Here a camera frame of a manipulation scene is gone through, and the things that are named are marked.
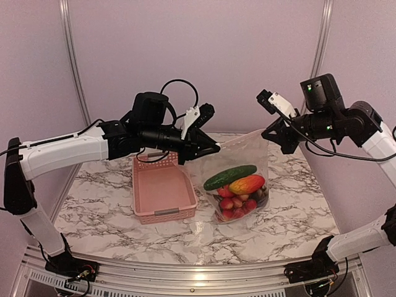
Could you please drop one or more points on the left aluminium table rail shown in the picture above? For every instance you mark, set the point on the left aluminium table rail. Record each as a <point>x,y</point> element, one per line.
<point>64,192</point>

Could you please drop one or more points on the aluminium table rail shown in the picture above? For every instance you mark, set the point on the aluminium table rail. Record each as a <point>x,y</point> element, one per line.
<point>228,136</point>
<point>128,278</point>
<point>64,192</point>

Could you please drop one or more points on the dark green cucumber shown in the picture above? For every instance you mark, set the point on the dark green cucumber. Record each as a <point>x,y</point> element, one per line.
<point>229,175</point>

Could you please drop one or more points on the red lychee bunch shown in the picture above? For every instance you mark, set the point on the red lychee bunch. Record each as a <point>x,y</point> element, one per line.
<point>234,206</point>

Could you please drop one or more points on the clear zip top bag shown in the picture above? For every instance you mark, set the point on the clear zip top bag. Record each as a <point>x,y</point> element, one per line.
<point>237,152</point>

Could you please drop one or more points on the pink perforated plastic basket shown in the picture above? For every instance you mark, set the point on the pink perforated plastic basket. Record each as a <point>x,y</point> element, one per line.
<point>162,192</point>

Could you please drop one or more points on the rear aluminium table rail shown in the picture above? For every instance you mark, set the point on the rear aluminium table rail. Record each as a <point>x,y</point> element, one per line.
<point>228,136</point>

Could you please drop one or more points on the aluminium frame post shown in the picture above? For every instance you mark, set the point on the aluminium frame post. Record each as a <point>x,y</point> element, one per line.
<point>317,51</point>
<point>72,57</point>

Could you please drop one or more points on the orange yellow fruit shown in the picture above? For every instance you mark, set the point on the orange yellow fruit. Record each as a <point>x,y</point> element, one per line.
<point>247,185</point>

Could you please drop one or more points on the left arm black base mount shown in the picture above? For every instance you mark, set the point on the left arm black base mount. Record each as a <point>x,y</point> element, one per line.
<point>74,268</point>

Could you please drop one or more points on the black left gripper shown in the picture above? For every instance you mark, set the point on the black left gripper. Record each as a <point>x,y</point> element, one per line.
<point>194,138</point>

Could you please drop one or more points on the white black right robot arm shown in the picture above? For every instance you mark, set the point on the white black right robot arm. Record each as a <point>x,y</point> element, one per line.
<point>355,132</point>

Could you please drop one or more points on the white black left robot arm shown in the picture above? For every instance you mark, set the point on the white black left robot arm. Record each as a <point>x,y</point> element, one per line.
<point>140,128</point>

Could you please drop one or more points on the front aluminium table rail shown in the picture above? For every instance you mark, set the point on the front aluminium table rail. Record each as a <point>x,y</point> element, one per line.
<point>128,278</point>

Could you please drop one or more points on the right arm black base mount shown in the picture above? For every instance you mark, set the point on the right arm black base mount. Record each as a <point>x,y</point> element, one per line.
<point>309,270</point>

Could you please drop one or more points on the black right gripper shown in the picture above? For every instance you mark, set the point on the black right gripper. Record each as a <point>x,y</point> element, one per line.
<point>284,137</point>

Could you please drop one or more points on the left rear aluminium frame post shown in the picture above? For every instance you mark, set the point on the left rear aluminium frame post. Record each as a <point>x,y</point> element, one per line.
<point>72,57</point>

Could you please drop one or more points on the purple eggplant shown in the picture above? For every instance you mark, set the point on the purple eggplant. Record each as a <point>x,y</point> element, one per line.
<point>261,196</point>

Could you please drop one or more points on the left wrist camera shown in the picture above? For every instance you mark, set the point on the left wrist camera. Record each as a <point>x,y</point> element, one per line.
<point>196,117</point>

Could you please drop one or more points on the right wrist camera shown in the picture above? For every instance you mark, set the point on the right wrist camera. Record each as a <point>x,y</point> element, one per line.
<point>275,103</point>

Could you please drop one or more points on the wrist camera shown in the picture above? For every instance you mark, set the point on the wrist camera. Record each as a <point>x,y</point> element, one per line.
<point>196,117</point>
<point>275,103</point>

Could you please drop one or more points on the right rear aluminium frame post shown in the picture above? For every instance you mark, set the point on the right rear aluminium frame post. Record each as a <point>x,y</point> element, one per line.
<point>317,51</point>

